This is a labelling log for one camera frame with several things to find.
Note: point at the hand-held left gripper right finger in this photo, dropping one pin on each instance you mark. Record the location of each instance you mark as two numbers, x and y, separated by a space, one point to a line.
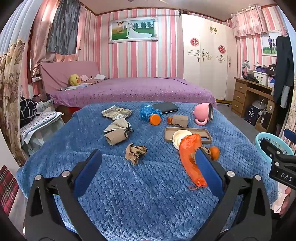
211 176

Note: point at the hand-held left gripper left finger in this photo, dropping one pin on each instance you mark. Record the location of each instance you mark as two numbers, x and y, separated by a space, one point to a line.
89 171

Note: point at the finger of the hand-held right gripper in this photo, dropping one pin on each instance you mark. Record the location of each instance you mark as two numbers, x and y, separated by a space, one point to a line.
269 147
291 134

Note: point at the turquoise plastic basket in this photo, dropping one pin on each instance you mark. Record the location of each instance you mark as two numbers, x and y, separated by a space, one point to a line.
263 144

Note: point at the small orange tangerine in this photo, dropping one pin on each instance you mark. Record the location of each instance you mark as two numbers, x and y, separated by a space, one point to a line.
215 153

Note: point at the orange plastic bag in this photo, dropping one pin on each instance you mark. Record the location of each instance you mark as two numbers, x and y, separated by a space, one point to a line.
188 148

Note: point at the brown paper roll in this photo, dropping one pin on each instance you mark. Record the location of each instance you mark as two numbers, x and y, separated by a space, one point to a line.
115 138

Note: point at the white round lid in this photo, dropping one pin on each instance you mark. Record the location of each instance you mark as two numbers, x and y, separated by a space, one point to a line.
178 139

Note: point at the beige paper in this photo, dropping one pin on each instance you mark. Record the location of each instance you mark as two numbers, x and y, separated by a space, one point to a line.
116 125

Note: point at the cardboard tube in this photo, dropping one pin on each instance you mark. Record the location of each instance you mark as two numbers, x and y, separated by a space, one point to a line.
180 120

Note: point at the printed paper wrapper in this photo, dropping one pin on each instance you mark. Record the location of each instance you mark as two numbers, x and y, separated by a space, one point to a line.
116 112

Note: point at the small orange plastic piece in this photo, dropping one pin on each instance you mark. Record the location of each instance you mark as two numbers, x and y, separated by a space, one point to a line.
170 120

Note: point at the orange bottle cap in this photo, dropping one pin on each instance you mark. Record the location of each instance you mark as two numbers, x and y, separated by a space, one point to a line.
155 119

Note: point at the blue plastic wrapper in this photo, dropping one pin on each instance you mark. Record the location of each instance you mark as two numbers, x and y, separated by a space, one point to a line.
145 111

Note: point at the person's right hand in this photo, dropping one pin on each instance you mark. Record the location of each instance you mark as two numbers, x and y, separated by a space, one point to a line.
286 201

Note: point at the floral and blue curtain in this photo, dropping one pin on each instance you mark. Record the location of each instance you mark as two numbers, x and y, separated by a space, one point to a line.
290 115
10 92

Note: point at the black paper bag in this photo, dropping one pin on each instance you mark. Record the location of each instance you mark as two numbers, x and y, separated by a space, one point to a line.
264 120

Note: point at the black gift box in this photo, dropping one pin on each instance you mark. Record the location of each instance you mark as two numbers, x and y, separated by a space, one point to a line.
251 115

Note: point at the tan phone case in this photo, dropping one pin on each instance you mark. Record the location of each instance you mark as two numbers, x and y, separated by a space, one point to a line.
205 135

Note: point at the white fan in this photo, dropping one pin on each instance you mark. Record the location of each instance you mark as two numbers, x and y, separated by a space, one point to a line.
258 105

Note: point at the blue knitted blanket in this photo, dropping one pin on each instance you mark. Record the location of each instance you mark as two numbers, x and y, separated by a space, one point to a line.
138 199

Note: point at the wooden desk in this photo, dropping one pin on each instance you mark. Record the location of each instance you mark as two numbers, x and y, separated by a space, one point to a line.
240 92

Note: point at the pink steel-lined cup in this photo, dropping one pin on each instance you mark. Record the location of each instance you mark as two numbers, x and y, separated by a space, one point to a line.
200 112

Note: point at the white storage box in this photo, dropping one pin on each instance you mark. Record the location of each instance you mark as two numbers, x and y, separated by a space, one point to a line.
260 77

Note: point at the polka dot fabric hamper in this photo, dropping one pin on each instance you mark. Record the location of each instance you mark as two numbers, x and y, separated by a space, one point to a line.
39 129

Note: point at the dark hanging coat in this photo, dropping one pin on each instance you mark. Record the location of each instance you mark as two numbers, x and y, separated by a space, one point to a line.
283 69

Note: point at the dark clothing bundle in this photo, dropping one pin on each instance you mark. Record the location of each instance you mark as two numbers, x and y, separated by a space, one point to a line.
252 78

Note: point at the purple bag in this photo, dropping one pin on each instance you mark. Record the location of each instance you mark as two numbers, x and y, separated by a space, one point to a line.
261 68

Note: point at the desk lamp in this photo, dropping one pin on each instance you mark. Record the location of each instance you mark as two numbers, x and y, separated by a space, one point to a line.
245 66

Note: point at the black smartphone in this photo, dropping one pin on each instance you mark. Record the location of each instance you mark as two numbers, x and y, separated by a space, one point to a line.
165 107

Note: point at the red plaid cloth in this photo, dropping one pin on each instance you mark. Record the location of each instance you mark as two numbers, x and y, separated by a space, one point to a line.
8 190

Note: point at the black and white patterned bag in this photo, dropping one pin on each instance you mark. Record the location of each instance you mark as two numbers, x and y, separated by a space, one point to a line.
27 111

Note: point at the yellow duck plush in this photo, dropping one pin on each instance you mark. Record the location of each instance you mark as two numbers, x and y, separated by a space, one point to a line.
74 80

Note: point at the pile of clothes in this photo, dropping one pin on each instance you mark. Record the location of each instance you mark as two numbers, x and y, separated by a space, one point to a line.
94 78

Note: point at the small framed couple photo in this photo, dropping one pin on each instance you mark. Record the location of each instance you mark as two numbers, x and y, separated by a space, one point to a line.
269 44

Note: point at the white wardrobe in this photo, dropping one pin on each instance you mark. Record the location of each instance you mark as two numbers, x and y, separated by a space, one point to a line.
208 76

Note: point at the bed with purple dotted bedspread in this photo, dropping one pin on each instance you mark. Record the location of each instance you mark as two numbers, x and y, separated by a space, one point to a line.
138 90

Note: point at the pink covered headboard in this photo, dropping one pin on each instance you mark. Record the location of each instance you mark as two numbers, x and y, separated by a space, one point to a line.
57 73

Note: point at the white power strip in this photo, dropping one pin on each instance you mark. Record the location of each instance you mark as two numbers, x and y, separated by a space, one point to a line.
36 79

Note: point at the red round paper decal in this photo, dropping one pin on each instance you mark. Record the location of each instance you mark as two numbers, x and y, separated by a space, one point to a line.
222 49
194 42

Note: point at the pink floral valance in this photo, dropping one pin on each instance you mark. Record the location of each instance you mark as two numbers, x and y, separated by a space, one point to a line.
248 23

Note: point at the pink satin curtain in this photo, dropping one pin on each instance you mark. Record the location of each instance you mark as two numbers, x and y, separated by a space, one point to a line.
39 41

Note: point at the grey curtain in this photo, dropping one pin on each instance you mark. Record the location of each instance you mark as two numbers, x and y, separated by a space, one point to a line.
63 30

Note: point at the framed wedding photo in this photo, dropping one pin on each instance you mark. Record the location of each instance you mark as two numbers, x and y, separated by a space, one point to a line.
133 30

